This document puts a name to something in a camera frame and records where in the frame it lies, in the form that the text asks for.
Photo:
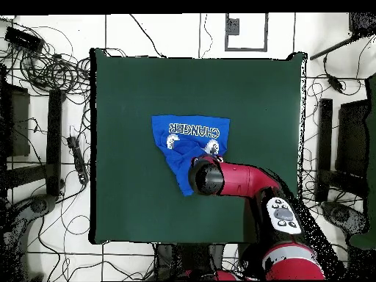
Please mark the blue printed t-shirt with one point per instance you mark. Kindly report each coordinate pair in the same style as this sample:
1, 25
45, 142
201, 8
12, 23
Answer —
182, 152

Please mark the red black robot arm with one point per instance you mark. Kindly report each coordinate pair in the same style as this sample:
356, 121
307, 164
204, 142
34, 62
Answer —
243, 180

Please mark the dark flat panel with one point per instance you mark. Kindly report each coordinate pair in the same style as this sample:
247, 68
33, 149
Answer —
352, 138
17, 123

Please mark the dark green table cloth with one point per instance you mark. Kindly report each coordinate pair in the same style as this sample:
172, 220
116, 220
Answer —
132, 102

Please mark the black upright bar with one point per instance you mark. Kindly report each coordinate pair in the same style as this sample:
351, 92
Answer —
54, 141
325, 147

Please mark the black power strip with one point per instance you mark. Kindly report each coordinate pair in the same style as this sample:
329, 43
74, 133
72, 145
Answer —
77, 160

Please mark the small dark box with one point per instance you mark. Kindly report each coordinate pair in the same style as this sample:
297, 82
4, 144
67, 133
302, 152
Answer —
233, 26

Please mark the black stand leg with caster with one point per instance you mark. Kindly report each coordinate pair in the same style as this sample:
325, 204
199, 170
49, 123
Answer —
340, 214
38, 205

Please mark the black rod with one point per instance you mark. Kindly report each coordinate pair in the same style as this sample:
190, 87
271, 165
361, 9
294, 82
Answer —
332, 48

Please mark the black speckled block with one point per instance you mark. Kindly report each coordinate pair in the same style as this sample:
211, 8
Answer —
362, 23

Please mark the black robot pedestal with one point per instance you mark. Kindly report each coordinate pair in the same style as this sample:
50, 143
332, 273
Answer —
188, 255

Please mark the grey square frame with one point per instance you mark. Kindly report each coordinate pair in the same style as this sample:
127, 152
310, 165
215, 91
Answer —
265, 32

